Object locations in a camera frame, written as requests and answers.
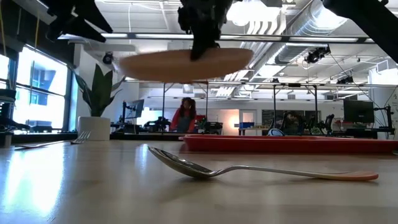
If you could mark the angled monitor on arm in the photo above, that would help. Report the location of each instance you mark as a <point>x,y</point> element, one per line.
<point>136,108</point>

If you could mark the black background robot arm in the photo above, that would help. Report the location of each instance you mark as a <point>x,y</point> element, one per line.
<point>329,123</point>

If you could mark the black computer monitor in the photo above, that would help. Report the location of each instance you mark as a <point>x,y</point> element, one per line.
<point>358,111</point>

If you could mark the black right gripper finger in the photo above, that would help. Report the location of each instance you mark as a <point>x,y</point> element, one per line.
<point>202,49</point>

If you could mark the blue storage box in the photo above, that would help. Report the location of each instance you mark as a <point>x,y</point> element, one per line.
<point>247,125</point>

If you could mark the red plastic tray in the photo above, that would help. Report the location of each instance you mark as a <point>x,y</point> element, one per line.
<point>280,143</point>

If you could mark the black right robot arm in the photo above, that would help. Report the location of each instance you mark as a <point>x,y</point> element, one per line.
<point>370,21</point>

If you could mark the black ceiling camera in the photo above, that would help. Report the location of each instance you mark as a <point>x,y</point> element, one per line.
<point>108,58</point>

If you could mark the black overhead frame bar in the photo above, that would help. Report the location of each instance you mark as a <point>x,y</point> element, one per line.
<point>280,38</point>

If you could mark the tan round plate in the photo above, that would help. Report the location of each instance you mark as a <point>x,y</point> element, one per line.
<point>161,67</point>

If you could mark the blue and white cup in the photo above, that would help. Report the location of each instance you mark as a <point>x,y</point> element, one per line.
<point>275,132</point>

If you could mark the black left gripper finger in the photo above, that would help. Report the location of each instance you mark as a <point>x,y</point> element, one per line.
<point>93,18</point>
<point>79,31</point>

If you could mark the silver ceiling air duct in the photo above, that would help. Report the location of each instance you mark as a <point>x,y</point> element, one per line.
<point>308,28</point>

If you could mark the green snake plant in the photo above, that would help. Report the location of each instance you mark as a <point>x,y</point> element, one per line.
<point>99,93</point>

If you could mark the white plant pot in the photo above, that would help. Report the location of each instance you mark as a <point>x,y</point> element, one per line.
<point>94,128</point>

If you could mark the person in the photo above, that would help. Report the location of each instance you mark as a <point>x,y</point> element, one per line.
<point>184,119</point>

